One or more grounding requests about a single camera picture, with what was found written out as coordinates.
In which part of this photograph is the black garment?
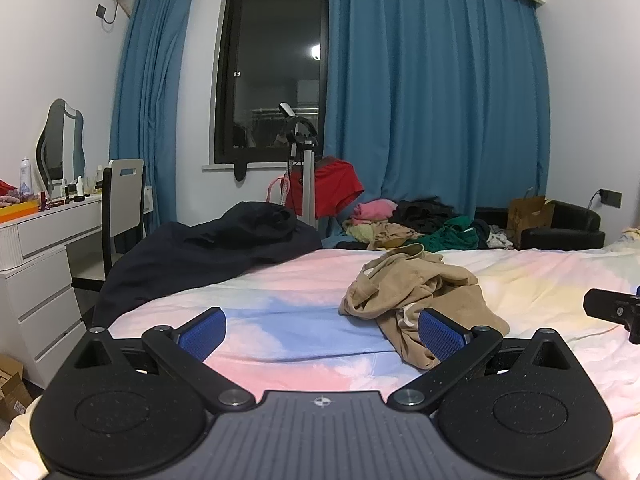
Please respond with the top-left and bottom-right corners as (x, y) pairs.
(92, 201), (323, 328)

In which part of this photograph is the pink hanger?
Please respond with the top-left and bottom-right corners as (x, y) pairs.
(267, 176), (288, 206)

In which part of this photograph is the white dresser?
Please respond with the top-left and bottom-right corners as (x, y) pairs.
(0, 194), (108, 391)

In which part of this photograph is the yellow beige garment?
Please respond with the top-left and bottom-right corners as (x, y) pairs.
(342, 219), (426, 251)

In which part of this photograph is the red shirt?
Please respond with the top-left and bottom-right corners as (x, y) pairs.
(285, 157), (365, 220)

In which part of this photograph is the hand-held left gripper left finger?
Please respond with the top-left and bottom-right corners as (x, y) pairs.
(74, 306), (257, 413)

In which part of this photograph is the narrow blue curtain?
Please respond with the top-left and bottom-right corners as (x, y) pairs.
(109, 0), (201, 236)

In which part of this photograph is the cardboard box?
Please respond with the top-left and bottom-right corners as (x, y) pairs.
(0, 355), (33, 423)

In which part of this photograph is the dark window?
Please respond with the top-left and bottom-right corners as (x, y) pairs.
(214, 0), (331, 166)

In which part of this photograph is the orange box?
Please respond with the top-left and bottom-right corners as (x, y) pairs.
(0, 200), (40, 223)

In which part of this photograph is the green garment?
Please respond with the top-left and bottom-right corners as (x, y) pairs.
(405, 215), (488, 253)

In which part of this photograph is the bed with pastel sheet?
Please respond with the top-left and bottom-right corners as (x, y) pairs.
(0, 227), (640, 480)

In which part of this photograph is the wide blue curtain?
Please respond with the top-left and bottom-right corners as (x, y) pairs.
(325, 0), (551, 241)

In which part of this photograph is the pink garment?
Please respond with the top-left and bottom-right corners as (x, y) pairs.
(351, 199), (398, 222)

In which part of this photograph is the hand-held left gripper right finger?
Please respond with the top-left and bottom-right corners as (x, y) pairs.
(387, 308), (576, 413)

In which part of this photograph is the black clothes pile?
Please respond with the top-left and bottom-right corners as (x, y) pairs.
(392, 197), (456, 233)

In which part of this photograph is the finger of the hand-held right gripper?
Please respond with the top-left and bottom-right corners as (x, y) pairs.
(583, 288), (640, 345)

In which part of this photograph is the wavy-framed mirror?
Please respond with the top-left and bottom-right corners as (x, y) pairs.
(35, 99), (86, 188)

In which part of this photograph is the brown paper bag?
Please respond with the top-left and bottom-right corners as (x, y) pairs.
(507, 187), (556, 233)

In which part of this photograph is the black armchair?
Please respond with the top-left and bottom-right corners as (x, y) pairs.
(475, 200), (606, 251)

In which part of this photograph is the tan shirt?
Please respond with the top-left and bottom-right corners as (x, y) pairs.
(339, 245), (511, 371)

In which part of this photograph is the white patterned garment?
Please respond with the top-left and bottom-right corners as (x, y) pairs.
(487, 225), (516, 250)

